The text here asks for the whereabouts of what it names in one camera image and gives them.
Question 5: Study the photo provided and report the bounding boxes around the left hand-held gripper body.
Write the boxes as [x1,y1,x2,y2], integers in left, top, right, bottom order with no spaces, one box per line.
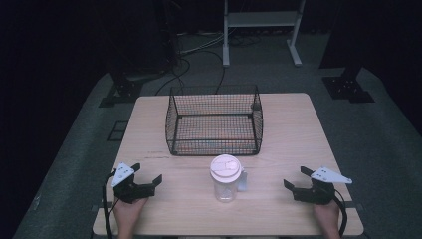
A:
[110,161,157,204]

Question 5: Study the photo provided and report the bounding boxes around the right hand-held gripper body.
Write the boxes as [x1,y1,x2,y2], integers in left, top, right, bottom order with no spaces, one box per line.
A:
[292,166,353,206]

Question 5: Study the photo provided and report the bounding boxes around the clear pitcher with white lid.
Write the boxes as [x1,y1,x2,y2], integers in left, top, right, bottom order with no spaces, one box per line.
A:
[209,153,249,204]

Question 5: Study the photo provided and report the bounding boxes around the black wire mesh basket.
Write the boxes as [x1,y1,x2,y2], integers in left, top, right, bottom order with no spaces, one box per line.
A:
[164,84,264,157]

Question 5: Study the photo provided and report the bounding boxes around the person's left hand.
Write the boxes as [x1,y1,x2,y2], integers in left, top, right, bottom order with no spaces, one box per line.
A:
[112,196,149,231]

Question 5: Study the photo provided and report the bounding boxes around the person's right hand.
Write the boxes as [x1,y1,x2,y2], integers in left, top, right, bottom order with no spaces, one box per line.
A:
[313,199,341,231]

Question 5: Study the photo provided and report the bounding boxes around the black tape floor marking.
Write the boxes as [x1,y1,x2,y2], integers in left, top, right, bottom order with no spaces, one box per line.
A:
[106,120,129,142]

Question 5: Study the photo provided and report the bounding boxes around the black stand base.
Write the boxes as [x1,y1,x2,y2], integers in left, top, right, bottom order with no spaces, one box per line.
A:
[98,70,144,109]
[321,66,376,105]

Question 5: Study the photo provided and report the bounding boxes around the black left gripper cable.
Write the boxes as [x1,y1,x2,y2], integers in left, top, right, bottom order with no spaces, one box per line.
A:
[102,168,117,239]

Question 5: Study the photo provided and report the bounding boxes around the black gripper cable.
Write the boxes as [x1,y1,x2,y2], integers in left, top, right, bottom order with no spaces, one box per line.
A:
[102,168,117,239]
[332,188,348,239]

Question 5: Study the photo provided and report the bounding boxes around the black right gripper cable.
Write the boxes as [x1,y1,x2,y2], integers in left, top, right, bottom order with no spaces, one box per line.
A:
[332,188,348,239]

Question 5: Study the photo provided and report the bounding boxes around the black floor cable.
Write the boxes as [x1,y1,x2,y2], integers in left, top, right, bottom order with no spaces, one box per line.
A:
[154,49,227,97]

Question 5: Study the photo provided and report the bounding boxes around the white floor cables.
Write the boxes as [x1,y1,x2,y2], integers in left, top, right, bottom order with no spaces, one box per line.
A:
[178,30,233,57]

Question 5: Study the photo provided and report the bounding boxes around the white metal desk frame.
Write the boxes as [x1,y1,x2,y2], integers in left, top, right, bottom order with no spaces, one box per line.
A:
[222,0,307,69]

